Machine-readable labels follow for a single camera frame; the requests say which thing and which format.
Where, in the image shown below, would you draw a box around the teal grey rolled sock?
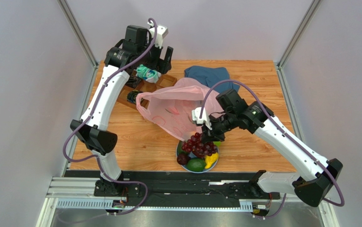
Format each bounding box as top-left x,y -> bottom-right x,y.
136,64 -> 162,83

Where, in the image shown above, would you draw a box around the aluminium frame rail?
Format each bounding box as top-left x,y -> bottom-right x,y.
36,170 -> 339,227

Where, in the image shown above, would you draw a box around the dark red fake fruit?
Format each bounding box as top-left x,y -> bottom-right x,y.
177,153 -> 191,166

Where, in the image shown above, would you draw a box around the light green fake apple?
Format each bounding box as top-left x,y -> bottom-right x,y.
213,141 -> 221,147

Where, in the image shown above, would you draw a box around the wooden compartment tray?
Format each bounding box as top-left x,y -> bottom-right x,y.
117,71 -> 177,110

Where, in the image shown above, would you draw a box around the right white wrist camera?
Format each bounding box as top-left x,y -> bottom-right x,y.
191,107 -> 212,130

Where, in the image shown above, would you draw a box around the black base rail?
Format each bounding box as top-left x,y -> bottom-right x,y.
64,170 -> 283,209

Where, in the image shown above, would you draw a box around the green fake lime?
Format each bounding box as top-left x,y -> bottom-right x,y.
185,157 -> 206,172

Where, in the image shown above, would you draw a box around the blue cloth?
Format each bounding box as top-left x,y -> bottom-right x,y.
184,66 -> 240,94

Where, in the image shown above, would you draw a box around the fake purple grapes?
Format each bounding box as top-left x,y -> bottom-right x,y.
181,132 -> 218,158

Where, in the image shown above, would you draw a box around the green fake avocado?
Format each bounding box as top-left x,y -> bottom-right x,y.
176,141 -> 183,155

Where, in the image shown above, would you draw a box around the left aluminium corner post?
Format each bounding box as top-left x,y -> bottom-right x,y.
57,0 -> 98,69

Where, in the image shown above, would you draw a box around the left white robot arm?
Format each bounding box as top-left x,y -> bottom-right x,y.
70,21 -> 173,195

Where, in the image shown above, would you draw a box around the right aluminium corner post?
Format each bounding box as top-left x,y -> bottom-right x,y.
277,0 -> 323,69

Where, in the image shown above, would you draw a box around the blue plate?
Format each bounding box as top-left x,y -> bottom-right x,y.
175,141 -> 220,174

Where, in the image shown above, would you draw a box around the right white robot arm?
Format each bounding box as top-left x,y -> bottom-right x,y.
191,89 -> 343,207

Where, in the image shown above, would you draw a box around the yellow fake pear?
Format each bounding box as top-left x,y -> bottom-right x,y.
205,153 -> 219,169

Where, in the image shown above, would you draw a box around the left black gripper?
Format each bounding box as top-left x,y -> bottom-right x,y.
137,37 -> 173,75

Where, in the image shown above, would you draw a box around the aluminium corner post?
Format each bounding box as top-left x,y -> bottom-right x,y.
277,0 -> 323,69
57,0 -> 98,69

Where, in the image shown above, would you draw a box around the pink plastic bag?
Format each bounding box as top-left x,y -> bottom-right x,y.
136,78 -> 210,141

